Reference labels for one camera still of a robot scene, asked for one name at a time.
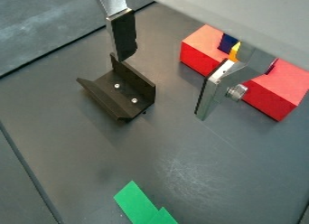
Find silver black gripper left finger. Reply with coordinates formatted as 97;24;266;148
96;0;137;61

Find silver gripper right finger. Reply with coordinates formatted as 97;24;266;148
193;42;276;120

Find green U-shaped block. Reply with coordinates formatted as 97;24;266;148
113;181;177;224

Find red board base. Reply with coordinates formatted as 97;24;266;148
179;25;309;121

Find yellow block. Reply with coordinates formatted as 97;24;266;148
228;42;240;62

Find left blue block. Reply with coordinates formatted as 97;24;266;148
216;33;239;53

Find black metal bracket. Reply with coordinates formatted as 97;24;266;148
76;53;155;122

